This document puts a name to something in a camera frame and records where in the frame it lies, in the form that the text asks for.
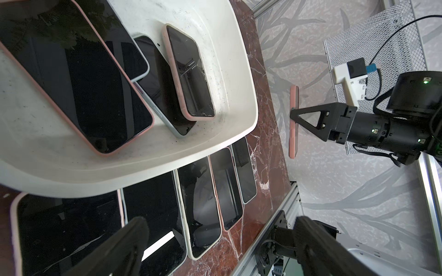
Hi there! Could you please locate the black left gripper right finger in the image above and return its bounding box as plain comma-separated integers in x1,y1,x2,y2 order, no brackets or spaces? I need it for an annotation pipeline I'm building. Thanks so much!
294,216,376,276

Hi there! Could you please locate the large phone pink case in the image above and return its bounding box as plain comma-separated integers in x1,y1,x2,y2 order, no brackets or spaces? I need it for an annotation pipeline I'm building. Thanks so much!
1,1,154,155

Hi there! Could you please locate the small phone pink case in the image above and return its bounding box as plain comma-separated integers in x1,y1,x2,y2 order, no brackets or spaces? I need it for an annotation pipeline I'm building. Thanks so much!
162,24,216,121

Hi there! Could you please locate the phone with cream case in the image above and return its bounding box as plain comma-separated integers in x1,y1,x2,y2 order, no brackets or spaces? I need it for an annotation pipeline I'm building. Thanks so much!
173,157,222,261

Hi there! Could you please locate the phone with pink case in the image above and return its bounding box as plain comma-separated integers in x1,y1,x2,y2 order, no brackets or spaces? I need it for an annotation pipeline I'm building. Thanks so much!
10,192,124,276

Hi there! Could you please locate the large phone grey case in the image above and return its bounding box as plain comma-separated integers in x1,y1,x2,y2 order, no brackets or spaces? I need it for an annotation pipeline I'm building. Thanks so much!
231,137,257,204

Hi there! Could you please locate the white plastic storage box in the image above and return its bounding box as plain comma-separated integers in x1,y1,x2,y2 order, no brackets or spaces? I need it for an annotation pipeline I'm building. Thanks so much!
1,1,258,198

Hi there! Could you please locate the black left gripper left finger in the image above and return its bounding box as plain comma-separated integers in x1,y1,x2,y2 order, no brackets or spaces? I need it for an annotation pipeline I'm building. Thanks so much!
64,217,150,276

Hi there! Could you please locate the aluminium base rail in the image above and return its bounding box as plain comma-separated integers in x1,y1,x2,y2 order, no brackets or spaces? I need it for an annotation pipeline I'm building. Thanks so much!
232,182,304,276

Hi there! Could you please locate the phone light blue bottom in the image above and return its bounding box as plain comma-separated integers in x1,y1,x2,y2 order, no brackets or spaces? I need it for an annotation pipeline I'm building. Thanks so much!
134,35,196,138

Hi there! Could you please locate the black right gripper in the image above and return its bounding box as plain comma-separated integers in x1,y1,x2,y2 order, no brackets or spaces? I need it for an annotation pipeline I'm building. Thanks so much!
290,103,432,162

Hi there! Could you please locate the phone with light blue case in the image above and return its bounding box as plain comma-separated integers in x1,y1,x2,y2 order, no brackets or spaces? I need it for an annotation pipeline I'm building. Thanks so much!
123,172,187,276

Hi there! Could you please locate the white wire mesh basket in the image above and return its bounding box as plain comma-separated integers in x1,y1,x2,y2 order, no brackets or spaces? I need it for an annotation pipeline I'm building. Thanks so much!
324,1,428,154

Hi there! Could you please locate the dark phone back of box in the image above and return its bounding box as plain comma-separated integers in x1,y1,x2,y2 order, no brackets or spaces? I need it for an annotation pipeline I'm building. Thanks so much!
77,0,150,82

